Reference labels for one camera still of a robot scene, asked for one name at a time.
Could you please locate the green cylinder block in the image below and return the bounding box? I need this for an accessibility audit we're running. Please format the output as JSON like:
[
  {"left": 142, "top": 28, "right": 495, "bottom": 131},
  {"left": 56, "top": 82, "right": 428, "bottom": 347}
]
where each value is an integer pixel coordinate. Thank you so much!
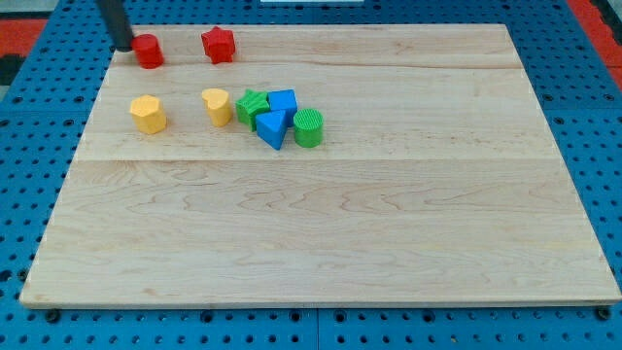
[{"left": 294, "top": 108, "right": 324, "bottom": 148}]

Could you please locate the red star block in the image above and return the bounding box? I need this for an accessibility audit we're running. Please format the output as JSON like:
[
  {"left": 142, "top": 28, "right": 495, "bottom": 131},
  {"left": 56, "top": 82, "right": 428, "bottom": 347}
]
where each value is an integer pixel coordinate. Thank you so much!
[{"left": 200, "top": 26, "right": 236, "bottom": 64}]

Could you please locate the red cylinder block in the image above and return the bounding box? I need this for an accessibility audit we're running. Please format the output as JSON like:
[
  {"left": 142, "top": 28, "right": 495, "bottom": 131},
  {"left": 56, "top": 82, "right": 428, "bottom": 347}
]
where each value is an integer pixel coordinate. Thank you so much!
[{"left": 131, "top": 34, "right": 164, "bottom": 69}]

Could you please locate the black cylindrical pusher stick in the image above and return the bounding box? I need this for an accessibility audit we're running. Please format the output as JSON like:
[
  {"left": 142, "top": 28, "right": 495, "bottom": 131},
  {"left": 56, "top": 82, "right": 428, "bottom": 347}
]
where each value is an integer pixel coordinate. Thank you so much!
[{"left": 95, "top": 0, "right": 134, "bottom": 53}]

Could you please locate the blue cube block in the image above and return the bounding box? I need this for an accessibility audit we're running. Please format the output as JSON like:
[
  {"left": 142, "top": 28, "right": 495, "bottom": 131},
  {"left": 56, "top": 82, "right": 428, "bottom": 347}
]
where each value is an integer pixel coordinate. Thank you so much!
[{"left": 267, "top": 89, "right": 298, "bottom": 127}]

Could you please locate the light wooden board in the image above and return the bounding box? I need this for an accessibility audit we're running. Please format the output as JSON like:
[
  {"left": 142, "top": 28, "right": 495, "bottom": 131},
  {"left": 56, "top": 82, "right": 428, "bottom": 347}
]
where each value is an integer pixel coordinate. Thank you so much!
[{"left": 20, "top": 24, "right": 621, "bottom": 309}]

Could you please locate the yellow hexagon block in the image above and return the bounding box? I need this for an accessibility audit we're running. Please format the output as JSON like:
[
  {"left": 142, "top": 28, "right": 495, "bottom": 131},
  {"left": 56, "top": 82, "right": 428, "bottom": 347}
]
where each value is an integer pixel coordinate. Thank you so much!
[{"left": 129, "top": 94, "right": 167, "bottom": 134}]

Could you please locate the yellow heart block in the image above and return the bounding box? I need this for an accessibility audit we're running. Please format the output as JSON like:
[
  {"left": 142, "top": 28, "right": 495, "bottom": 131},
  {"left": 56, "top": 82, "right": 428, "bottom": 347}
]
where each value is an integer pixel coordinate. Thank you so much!
[{"left": 201, "top": 88, "right": 233, "bottom": 127}]

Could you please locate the blue triangle block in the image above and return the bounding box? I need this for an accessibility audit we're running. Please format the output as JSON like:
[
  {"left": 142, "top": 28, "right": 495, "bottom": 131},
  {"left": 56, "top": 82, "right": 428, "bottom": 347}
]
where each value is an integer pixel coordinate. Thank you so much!
[{"left": 256, "top": 111, "right": 288, "bottom": 151}]

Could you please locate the green star block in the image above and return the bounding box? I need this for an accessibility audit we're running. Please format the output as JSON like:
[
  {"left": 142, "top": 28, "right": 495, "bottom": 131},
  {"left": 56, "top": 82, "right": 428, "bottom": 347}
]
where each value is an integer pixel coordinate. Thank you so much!
[{"left": 235, "top": 89, "right": 270, "bottom": 132}]

